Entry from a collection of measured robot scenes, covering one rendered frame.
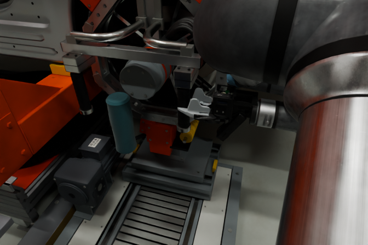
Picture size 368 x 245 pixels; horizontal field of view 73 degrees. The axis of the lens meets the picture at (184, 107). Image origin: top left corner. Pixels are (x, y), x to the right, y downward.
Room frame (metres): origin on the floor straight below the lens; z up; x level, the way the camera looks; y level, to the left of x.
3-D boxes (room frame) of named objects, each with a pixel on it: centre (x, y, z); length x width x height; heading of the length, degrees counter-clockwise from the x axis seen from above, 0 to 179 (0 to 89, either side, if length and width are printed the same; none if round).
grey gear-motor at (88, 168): (0.86, 0.42, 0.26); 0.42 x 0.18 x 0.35; 165
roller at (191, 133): (0.93, -0.04, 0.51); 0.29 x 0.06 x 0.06; 165
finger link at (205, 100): (0.61, -0.04, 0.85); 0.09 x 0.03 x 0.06; 66
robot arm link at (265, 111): (0.53, -0.21, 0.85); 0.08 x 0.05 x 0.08; 165
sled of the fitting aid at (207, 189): (1.03, 0.06, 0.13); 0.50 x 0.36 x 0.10; 75
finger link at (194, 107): (0.56, -0.03, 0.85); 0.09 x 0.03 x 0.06; 84
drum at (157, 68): (0.79, 0.12, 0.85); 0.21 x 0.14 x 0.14; 165
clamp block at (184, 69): (0.62, -0.01, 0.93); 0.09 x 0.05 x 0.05; 165
